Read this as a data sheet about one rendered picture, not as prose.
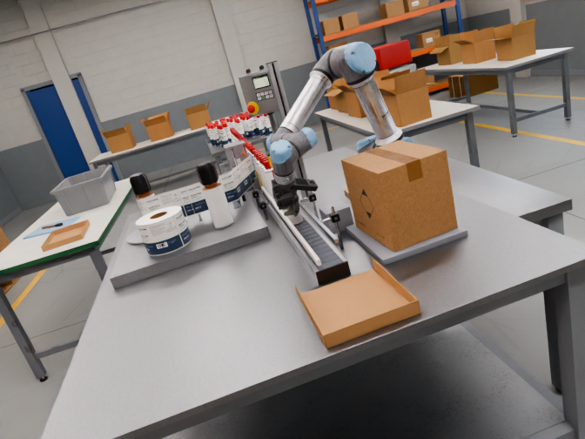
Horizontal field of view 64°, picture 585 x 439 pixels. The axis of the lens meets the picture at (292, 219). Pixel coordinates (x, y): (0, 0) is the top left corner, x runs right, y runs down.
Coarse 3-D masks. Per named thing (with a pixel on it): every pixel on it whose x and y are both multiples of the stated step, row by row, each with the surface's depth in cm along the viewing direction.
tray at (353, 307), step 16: (368, 272) 145; (384, 272) 137; (320, 288) 143; (336, 288) 141; (352, 288) 138; (368, 288) 136; (384, 288) 133; (400, 288) 127; (304, 304) 133; (320, 304) 135; (336, 304) 132; (352, 304) 130; (368, 304) 128; (384, 304) 126; (400, 304) 124; (416, 304) 117; (320, 320) 127; (336, 320) 125; (352, 320) 123; (368, 320) 115; (384, 320) 116; (400, 320) 118; (320, 336) 119; (336, 336) 115; (352, 336) 116
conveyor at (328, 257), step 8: (280, 216) 202; (304, 224) 185; (304, 232) 178; (312, 232) 176; (312, 240) 168; (320, 240) 166; (304, 248) 163; (312, 248) 161; (320, 248) 160; (328, 248) 158; (320, 256) 154; (328, 256) 152; (336, 256) 150; (328, 264) 147; (336, 264) 145
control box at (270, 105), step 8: (256, 72) 210; (264, 72) 208; (240, 80) 213; (248, 80) 212; (248, 88) 213; (264, 88) 211; (272, 88) 209; (248, 96) 215; (248, 104) 216; (256, 104) 215; (264, 104) 214; (272, 104) 212; (256, 112) 217; (264, 112) 216
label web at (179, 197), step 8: (168, 192) 221; (176, 192) 221; (184, 192) 222; (144, 200) 220; (152, 200) 221; (160, 200) 221; (168, 200) 222; (176, 200) 222; (184, 200) 223; (152, 208) 222; (160, 208) 223; (184, 208) 224; (192, 208) 225
